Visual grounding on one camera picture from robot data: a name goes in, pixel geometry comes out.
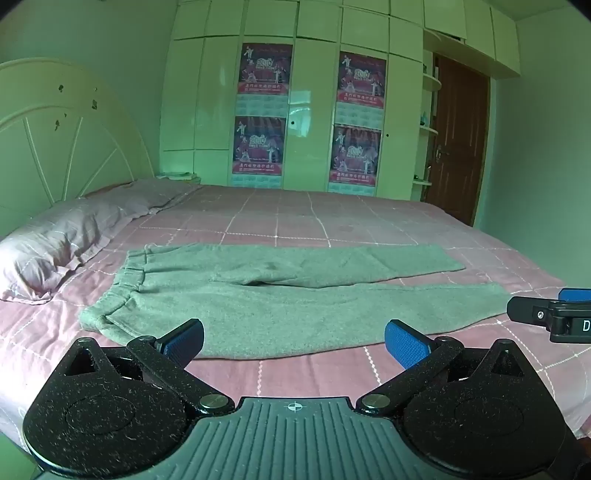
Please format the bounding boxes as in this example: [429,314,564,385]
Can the pink checked pillow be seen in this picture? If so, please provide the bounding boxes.
[0,198,155,304]
[85,178,202,219]

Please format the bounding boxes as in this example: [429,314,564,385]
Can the cream glossy wardrobe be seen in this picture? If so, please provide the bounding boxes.
[159,0,522,202]

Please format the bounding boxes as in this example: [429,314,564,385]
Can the grey fleece pants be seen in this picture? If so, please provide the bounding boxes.
[79,243,512,360]

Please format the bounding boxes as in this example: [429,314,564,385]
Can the brown wooden door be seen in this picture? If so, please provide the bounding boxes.
[425,54,491,227]

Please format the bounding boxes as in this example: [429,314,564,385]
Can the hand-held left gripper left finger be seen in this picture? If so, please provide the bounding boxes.
[62,318,235,416]

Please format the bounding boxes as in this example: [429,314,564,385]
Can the cream wooden headboard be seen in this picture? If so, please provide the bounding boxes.
[0,57,156,241]

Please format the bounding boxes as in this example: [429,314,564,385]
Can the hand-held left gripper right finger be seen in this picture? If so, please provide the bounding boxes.
[355,319,532,416]

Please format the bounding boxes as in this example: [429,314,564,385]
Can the pink checked bed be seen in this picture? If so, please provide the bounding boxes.
[0,184,591,446]

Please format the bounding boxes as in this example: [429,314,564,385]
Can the purple wall poster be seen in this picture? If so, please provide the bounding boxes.
[236,42,295,117]
[335,50,387,125]
[231,115,287,188]
[328,123,383,197]

